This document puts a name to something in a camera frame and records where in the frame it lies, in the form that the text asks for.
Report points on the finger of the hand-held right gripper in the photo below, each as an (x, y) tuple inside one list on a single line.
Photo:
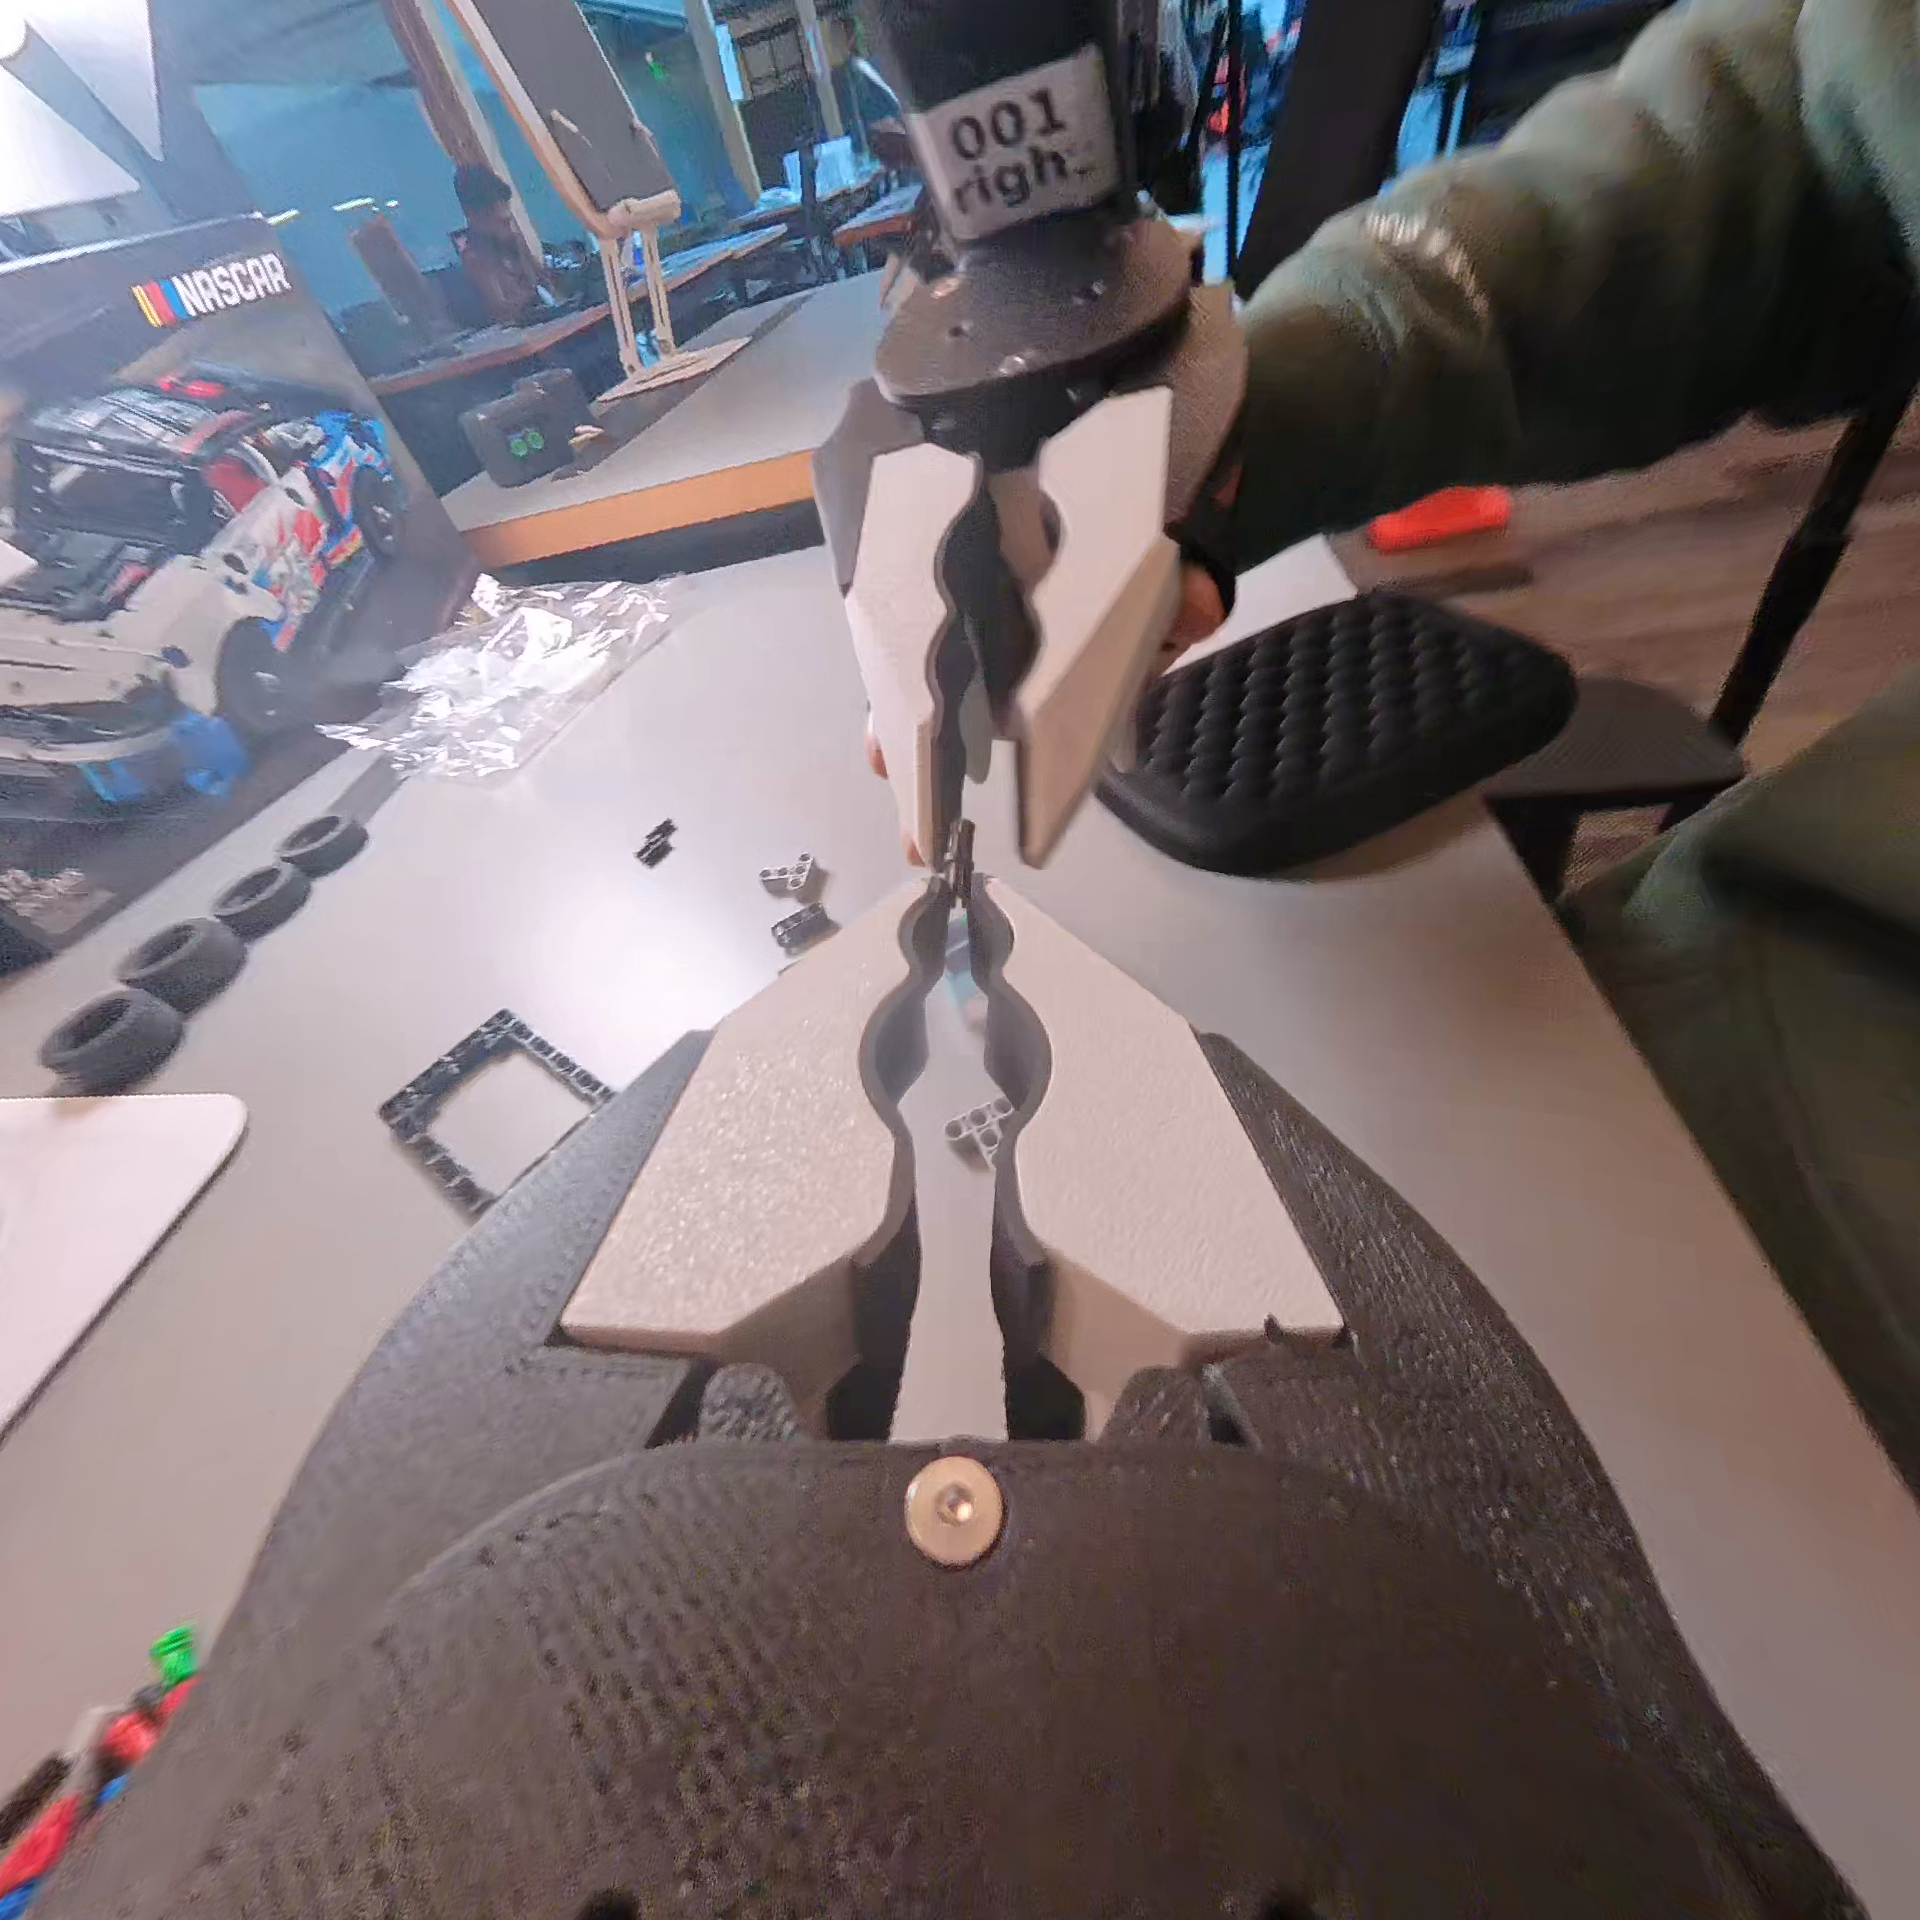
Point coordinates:
[(901, 630), (1102, 601)]

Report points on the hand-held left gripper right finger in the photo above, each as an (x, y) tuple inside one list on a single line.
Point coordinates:
[(1155, 1185)]

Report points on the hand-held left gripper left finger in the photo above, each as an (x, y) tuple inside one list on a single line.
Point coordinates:
[(734, 1185)]

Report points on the grey T-shaped lego beam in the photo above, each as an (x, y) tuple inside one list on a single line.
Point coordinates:
[(984, 1125)]

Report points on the black lego pin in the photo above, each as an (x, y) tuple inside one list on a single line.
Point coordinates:
[(960, 863)]

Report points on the short black lego beam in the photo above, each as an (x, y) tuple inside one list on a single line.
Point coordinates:
[(803, 927)]

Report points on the person's right forearm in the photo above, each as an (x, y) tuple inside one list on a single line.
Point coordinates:
[(1576, 300)]

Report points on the grey angled lego beam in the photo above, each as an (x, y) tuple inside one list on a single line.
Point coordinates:
[(788, 874)]

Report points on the small black lego pins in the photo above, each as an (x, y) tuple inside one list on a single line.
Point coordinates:
[(657, 845)]

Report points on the race car lego box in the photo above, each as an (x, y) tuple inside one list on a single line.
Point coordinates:
[(182, 494)]

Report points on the pile of colourful lego pieces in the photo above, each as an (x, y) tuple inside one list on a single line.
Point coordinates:
[(105, 1756)]

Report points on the person's right hand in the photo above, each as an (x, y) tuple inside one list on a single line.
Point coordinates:
[(1201, 610)]

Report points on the grey table with wooden edge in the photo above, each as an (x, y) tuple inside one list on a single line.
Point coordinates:
[(705, 435)]

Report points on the red block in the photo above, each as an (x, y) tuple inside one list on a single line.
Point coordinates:
[(1441, 523)]

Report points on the clear plastic bag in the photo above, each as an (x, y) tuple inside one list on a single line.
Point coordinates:
[(511, 675)]

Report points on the black box with green dots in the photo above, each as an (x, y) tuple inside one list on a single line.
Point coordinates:
[(525, 435)]

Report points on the wooden easel stand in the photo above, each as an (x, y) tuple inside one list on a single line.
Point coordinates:
[(600, 121)]

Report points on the person's green jacket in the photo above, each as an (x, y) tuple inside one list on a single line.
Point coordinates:
[(1769, 1079)]

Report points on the white rounded board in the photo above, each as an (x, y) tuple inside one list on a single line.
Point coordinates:
[(89, 1231)]

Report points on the black lego frame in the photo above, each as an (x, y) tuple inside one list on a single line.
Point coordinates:
[(428, 1090)]

